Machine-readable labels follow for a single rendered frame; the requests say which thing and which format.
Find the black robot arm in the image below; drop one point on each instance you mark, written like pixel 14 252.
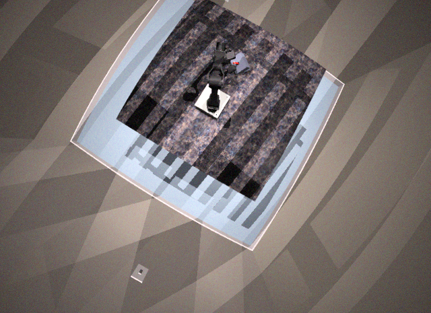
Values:
pixel 215 82

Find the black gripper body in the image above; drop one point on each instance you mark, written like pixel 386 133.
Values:
pixel 231 68

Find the grey sloped panel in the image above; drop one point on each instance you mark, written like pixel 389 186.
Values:
pixel 243 64

